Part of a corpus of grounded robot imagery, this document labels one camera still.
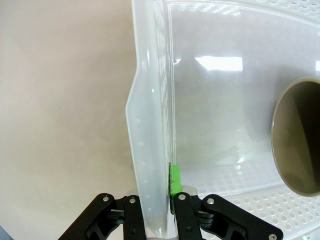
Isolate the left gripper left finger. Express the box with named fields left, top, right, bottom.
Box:
left=58, top=192, right=146, bottom=240

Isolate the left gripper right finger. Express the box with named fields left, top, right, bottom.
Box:
left=168, top=162, right=285, bottom=240

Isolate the white perforated plastic basket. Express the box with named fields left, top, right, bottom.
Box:
left=124, top=0, right=320, bottom=240

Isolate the brown paper cup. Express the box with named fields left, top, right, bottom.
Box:
left=270, top=76, right=320, bottom=198

